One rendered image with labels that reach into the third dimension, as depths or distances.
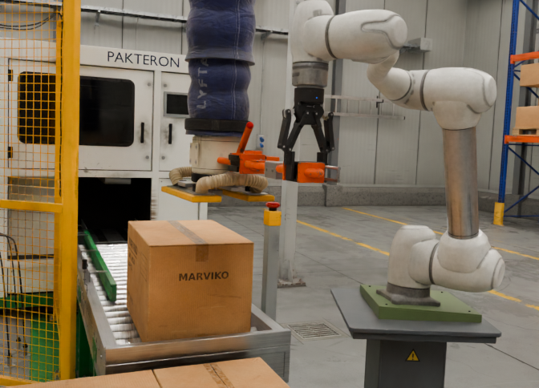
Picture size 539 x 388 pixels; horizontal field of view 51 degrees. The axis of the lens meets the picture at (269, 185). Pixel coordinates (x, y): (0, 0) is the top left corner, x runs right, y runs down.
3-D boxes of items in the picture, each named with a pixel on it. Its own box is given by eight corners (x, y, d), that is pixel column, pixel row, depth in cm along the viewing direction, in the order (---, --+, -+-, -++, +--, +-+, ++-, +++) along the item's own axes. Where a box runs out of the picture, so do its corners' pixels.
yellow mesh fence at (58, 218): (49, 316, 412) (52, 22, 395) (63, 315, 416) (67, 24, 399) (54, 381, 304) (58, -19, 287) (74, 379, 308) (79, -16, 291)
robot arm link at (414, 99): (382, 64, 181) (423, 62, 173) (407, 78, 195) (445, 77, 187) (378, 105, 181) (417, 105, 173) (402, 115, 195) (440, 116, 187)
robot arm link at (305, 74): (285, 64, 143) (285, 88, 144) (303, 61, 135) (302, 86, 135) (316, 68, 147) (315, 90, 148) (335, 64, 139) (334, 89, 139)
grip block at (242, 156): (226, 171, 175) (227, 152, 175) (255, 171, 180) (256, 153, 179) (237, 173, 168) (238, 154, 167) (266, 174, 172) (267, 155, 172)
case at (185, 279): (126, 306, 262) (127, 220, 259) (209, 301, 276) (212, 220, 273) (146, 353, 206) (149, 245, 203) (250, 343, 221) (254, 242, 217)
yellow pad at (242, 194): (209, 191, 214) (210, 178, 213) (233, 191, 218) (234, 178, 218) (247, 202, 184) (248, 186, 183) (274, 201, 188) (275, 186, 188)
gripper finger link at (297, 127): (311, 112, 140) (306, 109, 140) (292, 152, 139) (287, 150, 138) (303, 112, 144) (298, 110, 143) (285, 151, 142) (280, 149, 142)
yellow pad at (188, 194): (160, 191, 205) (160, 177, 205) (187, 191, 210) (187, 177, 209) (192, 203, 175) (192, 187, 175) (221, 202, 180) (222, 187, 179)
